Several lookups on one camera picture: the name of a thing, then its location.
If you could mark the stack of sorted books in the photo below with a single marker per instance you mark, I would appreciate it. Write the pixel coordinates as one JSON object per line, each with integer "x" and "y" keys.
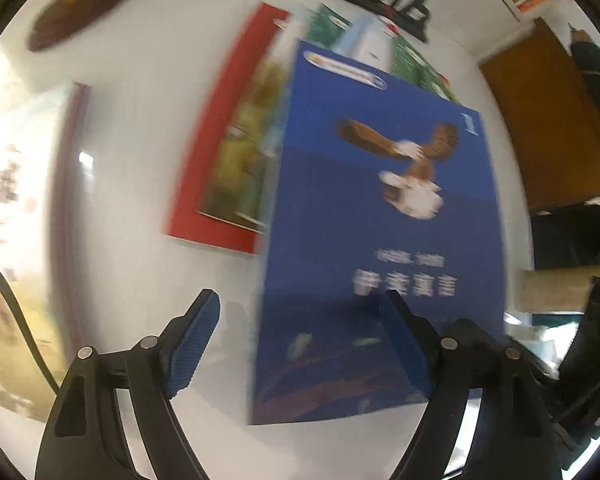
{"x": 64, "y": 178}

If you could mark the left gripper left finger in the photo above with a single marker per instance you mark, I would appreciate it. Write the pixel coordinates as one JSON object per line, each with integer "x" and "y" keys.
{"x": 84, "y": 437}

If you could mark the brown wooden cabinet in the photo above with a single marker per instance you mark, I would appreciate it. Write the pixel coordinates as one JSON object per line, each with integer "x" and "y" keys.
{"x": 551, "y": 119}

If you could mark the red picture book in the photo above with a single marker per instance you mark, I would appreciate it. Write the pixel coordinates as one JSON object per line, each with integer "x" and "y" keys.
{"x": 185, "y": 221}

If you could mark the green insect book 02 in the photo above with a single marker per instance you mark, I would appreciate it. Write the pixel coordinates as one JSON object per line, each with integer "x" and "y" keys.
{"x": 327, "y": 26}

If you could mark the yellow globe wooden base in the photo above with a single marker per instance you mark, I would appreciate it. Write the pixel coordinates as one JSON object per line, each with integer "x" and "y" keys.
{"x": 61, "y": 19}

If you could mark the light blue Tang poetry book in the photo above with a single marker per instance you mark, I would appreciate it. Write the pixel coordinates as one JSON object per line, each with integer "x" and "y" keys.
{"x": 369, "y": 40}

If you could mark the blue eagle book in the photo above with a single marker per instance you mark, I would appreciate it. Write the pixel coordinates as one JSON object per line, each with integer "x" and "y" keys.
{"x": 381, "y": 186}

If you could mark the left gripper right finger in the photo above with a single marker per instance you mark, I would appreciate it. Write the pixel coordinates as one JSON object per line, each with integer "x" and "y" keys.
{"x": 513, "y": 438}

